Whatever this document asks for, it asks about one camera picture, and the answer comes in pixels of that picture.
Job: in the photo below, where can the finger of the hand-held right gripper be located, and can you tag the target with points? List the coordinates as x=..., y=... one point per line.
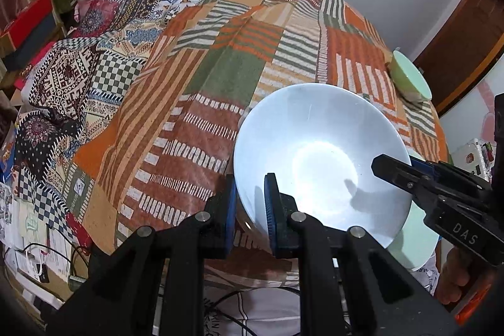
x=397, y=170
x=431, y=168

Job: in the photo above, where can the mint green plate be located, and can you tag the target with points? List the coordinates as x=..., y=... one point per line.
x=413, y=241

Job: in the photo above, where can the person's right forearm orange sleeve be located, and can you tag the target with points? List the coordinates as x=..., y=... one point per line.
x=472, y=304

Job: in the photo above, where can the white box with stickers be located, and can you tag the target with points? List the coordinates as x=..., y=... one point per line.
x=470, y=157

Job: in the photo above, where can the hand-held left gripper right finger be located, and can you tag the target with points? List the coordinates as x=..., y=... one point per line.
x=271, y=210

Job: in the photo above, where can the red box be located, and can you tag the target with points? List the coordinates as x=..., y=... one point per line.
x=31, y=15

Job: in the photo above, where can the person's right hand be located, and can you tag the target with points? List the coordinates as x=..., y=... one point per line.
x=453, y=277

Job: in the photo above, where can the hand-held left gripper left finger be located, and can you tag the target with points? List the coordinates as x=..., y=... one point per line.
x=230, y=214

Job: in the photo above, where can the green bowl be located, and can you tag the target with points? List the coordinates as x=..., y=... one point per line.
x=411, y=74

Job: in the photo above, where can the orange striped patchwork blanket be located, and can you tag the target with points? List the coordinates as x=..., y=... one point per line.
x=197, y=103

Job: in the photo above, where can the person's white printed shirt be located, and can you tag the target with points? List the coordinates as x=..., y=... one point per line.
x=267, y=308

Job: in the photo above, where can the white bowl with dark dots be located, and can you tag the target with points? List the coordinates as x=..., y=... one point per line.
x=315, y=123

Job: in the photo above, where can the dark patterned checkered blanket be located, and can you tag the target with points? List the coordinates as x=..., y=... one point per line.
x=63, y=72

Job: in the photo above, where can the brown wooden door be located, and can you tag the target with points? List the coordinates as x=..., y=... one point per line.
x=468, y=44

